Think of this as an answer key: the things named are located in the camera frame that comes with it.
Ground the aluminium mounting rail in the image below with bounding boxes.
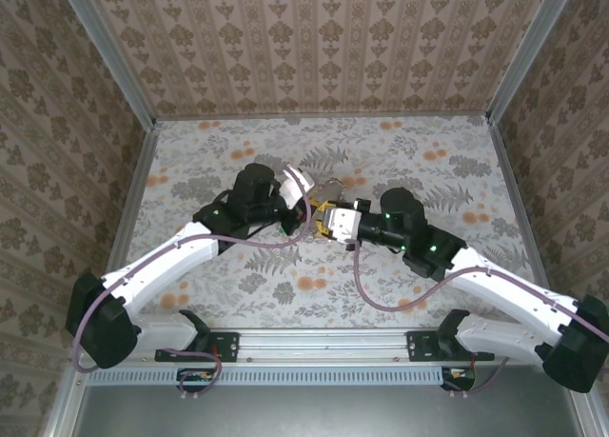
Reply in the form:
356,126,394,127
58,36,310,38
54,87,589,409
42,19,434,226
70,327,496,362

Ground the aluminium frame post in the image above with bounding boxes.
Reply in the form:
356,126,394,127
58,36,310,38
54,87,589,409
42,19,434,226
55,0,158,129
484,0,580,124

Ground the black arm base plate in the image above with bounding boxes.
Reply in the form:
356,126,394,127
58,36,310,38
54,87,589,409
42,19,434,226
405,330,496,363
154,330,241,364

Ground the black connector housing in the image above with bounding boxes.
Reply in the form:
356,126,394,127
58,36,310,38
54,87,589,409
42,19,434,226
176,367,215,393
442,366,477,391

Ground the aluminium frame beam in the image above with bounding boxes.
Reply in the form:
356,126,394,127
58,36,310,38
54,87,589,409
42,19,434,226
45,367,89,437

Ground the aluminium table edge rail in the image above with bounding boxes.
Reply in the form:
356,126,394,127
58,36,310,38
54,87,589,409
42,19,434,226
154,111,491,122
89,122,161,333
484,115,558,309

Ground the grey metal sheet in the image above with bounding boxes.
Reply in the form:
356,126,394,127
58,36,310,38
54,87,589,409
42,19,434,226
70,384,589,437

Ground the floral patterned table cover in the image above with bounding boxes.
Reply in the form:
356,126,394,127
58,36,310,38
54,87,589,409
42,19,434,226
111,115,543,331

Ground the grey slotted cable duct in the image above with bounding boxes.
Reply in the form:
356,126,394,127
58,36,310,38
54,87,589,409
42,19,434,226
88,366,446,387

